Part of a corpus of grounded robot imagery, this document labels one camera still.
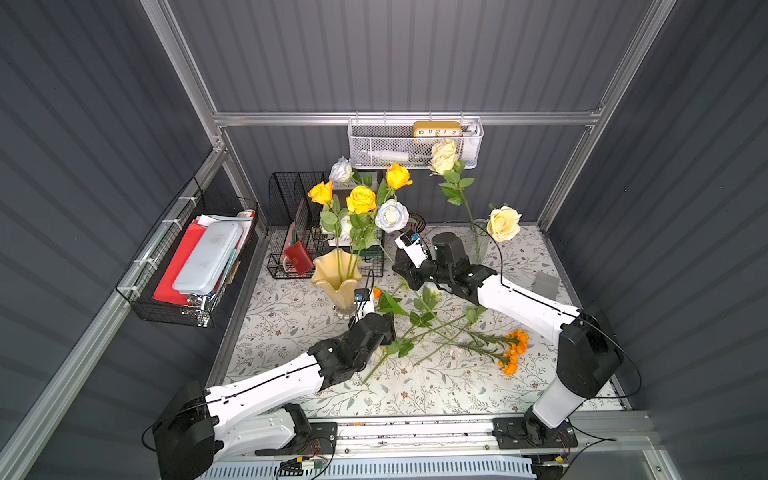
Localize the yellow wavy glass vase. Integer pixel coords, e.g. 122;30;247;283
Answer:
311;248;362;319

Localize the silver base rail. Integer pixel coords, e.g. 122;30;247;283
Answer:
161;413;679;480

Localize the cream rose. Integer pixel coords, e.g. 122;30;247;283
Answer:
474;205;522;243
431;138;457;158
430;154;475;229

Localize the black wire desk organizer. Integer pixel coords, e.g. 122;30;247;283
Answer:
266;171;385;279

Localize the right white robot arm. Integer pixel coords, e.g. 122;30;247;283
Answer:
393;231;625;435

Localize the grey packet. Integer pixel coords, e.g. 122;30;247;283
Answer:
532;271;560;300

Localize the red leather wallet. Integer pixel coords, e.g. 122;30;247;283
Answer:
281;241;314;276

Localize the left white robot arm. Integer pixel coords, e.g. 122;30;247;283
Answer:
149;312;396;479

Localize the red folder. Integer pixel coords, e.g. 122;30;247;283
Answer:
152;220;206;306

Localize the purple ribbed glass vase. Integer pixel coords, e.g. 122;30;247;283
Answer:
403;214;426;234

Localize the floral patterned table mat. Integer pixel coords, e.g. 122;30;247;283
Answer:
221;225;562;418

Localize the light blue flat case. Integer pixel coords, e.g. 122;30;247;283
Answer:
173;220;242;296

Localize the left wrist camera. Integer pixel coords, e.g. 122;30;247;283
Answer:
354;288;376;318

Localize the black wire side basket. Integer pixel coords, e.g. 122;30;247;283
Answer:
116;180;258;328

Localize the white wire hanging basket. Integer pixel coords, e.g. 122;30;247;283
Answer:
347;116;485;171

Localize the orange rose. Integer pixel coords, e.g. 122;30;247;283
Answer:
376;163;413;206
307;180;346;283
346;185;379;280

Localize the clear glass vase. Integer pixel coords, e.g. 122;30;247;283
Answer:
467;219;492;264

